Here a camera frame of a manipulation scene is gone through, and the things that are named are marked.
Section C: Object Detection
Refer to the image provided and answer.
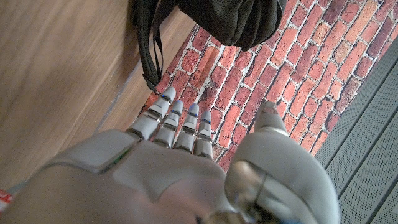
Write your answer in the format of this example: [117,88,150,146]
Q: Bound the brick print backdrop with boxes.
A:
[138,0,398,174]

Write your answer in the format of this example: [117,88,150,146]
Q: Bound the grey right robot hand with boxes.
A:
[0,86,341,224]

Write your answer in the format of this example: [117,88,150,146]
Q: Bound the black backpack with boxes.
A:
[129,0,289,94]

